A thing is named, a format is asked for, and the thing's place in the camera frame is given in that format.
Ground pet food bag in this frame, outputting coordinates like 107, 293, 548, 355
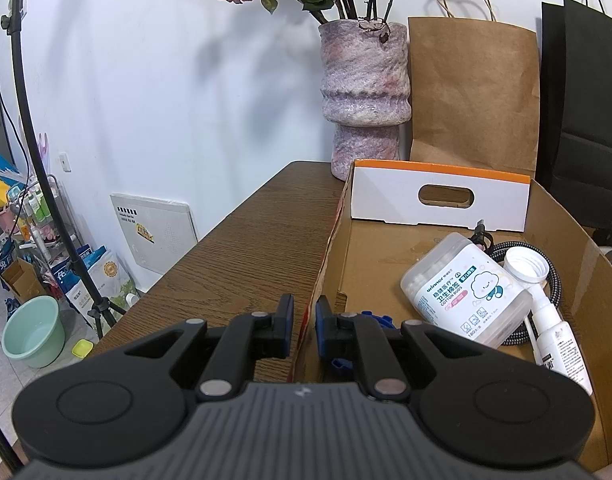
51, 245, 139, 328

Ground mint green bucket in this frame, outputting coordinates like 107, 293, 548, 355
1, 296, 65, 368

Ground cluttered metal shelf rack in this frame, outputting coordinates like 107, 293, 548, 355
0, 178, 70, 275

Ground pink speckled vase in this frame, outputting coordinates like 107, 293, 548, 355
319, 20, 411, 181

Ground white spray bottle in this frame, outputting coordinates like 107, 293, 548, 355
503, 246, 593, 396

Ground brown paper bag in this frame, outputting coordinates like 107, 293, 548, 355
408, 0, 540, 176

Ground black light stand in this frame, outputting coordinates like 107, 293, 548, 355
1, 0, 126, 339

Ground orange cardboard box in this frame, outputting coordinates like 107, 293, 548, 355
311, 160, 612, 471

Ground small cardboard box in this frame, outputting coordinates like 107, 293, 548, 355
1, 259, 46, 304

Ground white wall panel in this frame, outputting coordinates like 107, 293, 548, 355
110, 193, 199, 274

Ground black paper bag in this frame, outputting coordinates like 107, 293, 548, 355
536, 0, 612, 230

